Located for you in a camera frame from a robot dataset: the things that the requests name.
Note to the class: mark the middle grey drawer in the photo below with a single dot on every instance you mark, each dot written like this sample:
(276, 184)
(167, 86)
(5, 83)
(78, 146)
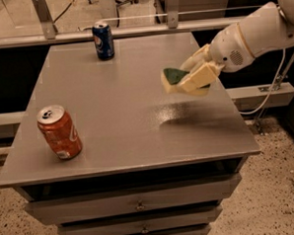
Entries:
(151, 222)

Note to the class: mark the blue pepsi can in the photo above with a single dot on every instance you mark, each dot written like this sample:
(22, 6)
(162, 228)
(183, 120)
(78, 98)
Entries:
(103, 40)

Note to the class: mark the grey drawer cabinet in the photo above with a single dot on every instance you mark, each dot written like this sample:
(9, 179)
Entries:
(133, 133)

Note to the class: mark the metal window rail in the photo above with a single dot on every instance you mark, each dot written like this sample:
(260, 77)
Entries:
(139, 31)

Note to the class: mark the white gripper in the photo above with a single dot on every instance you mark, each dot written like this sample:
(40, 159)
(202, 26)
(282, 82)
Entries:
(229, 49)

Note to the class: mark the green and yellow sponge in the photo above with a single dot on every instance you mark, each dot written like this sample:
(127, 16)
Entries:
(170, 77)

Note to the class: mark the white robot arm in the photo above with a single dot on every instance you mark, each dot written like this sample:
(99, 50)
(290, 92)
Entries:
(270, 27)

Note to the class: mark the top grey drawer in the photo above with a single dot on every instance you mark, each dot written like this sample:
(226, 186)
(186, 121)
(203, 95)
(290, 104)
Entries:
(85, 207)

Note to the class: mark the red coke can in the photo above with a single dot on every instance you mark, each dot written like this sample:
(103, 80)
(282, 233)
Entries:
(58, 129)

